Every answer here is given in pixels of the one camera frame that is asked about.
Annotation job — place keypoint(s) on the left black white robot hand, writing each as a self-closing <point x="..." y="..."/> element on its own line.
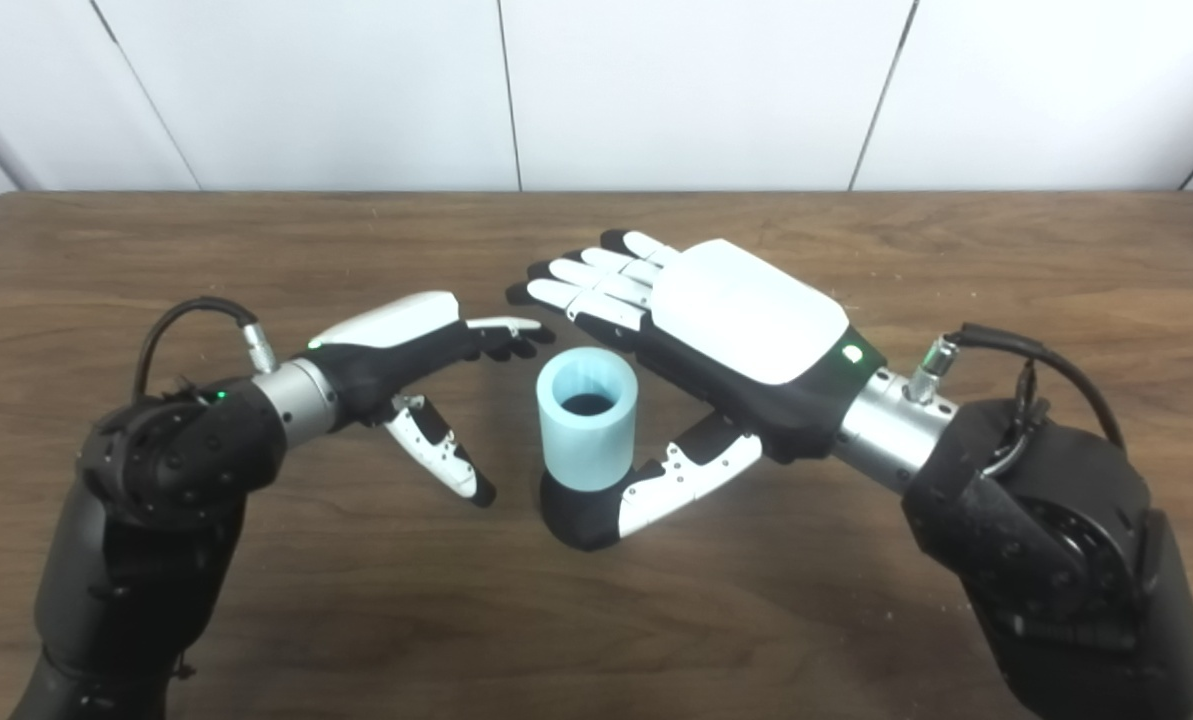
<point x="396" y="350"/>

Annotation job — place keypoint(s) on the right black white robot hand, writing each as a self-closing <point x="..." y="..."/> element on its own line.
<point x="746" y="330"/>

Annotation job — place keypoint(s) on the light blue cylinder cup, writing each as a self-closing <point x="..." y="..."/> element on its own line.
<point x="586" y="450"/>

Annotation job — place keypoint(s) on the black funnel-shaped nozzle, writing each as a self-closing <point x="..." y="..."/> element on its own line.
<point x="581" y="515"/>

